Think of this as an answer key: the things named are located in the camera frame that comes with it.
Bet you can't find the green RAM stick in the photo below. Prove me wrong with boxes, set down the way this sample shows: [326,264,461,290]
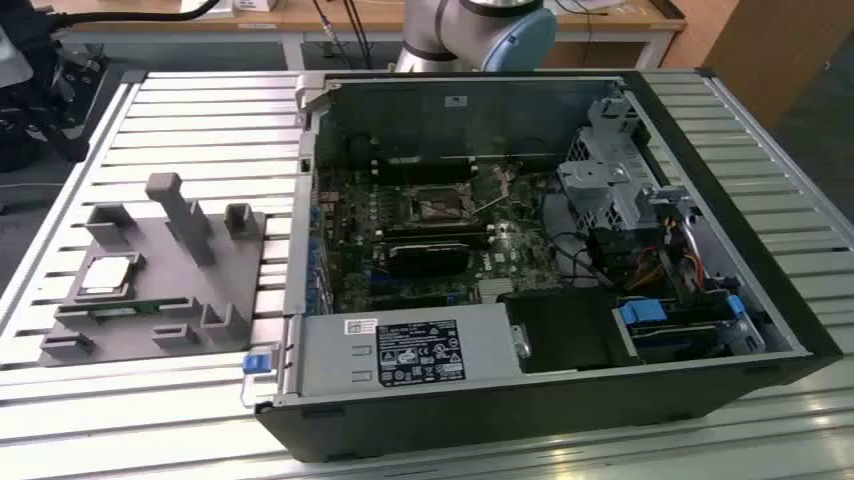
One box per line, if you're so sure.
[89,298,193,317]

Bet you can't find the blue case latch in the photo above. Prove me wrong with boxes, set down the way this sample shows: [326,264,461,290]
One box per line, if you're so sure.
[242,353,279,377]

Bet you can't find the orange and yellow wires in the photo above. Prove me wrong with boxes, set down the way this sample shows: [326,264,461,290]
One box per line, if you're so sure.
[625,248,708,292]

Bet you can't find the silver CPU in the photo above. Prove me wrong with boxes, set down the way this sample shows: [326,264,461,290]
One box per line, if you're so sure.
[78,256,141,297]

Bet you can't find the black graphics card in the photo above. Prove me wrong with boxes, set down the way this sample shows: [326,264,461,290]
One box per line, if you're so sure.
[385,241,473,275]

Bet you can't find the installed RAM sticks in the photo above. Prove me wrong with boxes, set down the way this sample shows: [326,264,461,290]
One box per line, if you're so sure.
[381,225,494,247]

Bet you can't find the black fan shroud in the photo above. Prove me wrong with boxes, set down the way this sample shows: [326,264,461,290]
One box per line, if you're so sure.
[504,288,637,375]

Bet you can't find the green motherboard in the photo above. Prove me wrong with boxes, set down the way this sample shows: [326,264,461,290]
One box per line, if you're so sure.
[310,164,593,317]

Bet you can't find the socket locking lever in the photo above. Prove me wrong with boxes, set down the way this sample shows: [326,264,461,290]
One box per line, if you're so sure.
[469,193,510,215]

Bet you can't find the silver power supply unit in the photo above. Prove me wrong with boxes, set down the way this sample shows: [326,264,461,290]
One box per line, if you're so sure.
[295,313,524,397]

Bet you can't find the silver metal disk cage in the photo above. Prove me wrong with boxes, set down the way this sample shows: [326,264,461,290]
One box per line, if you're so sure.
[556,96,670,237]

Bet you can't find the brown wooden cabinet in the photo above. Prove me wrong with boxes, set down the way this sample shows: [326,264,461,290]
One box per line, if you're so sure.
[693,0,854,132]

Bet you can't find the black wire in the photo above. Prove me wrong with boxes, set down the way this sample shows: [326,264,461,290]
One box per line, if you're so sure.
[545,231,617,287]

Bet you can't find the black open PC case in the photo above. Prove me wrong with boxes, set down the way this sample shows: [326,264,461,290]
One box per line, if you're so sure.
[253,68,844,464]

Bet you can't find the CPU socket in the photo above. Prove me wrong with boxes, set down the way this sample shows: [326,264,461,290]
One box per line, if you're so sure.
[399,185,484,227]

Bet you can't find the grey parts rack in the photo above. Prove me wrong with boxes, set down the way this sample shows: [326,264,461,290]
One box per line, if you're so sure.
[39,172,270,369]

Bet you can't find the black equipment stand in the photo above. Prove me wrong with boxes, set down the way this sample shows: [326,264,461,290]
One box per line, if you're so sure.
[0,0,113,174]

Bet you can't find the blue disk carrier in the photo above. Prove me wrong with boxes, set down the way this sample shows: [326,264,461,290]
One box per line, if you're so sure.
[617,296,670,327]

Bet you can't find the wooden desk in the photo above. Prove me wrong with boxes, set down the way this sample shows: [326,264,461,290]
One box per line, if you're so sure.
[31,0,689,71]

